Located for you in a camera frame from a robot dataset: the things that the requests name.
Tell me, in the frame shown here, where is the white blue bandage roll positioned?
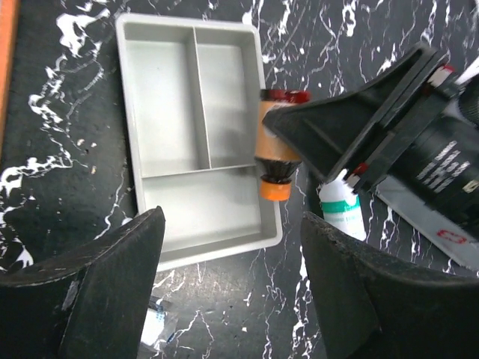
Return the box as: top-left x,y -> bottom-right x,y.
138,295 -> 178,356

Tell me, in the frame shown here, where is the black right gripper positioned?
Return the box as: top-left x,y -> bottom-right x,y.
263,43 -> 478,232

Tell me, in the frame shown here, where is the white teal label bottle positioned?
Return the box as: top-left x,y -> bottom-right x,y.
319,169 -> 367,242

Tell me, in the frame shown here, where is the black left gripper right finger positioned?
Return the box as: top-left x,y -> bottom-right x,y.
301,212 -> 478,358

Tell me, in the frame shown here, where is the brown orange cap bottle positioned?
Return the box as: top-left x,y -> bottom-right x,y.
254,89 -> 310,201

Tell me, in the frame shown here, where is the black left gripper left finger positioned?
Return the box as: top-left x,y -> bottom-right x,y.
1,206 -> 165,358

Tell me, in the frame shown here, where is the grey divided plastic tray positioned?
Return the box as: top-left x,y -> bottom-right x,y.
115,13 -> 283,271

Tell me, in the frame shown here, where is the grey plastic medicine case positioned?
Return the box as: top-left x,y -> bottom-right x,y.
376,177 -> 478,271

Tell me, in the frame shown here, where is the orange wooden tiered shelf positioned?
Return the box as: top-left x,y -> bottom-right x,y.
0,0 -> 20,145

